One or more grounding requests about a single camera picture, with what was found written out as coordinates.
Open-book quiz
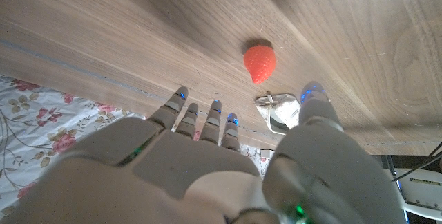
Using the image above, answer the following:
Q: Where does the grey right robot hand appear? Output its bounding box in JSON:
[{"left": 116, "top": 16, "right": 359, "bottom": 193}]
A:
[{"left": 0, "top": 81, "right": 405, "bottom": 224}]

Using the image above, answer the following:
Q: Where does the cream floral pen bag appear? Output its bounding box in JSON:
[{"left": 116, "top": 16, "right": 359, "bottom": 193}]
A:
[{"left": 254, "top": 92, "right": 302, "bottom": 136}]

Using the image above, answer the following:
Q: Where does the red strawberry ball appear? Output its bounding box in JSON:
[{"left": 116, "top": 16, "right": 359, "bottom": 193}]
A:
[{"left": 243, "top": 45, "right": 278, "bottom": 86}]

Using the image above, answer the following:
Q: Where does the floral backdrop cloth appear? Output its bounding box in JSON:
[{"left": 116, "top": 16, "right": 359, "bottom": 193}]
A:
[{"left": 0, "top": 75, "right": 277, "bottom": 218}]

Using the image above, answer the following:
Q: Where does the white floor platform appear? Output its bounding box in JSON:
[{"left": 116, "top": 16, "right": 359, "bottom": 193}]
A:
[{"left": 393, "top": 167, "right": 442, "bottom": 220}]

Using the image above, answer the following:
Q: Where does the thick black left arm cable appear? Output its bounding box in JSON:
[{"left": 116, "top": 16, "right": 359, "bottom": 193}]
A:
[{"left": 392, "top": 140, "right": 442, "bottom": 183}]

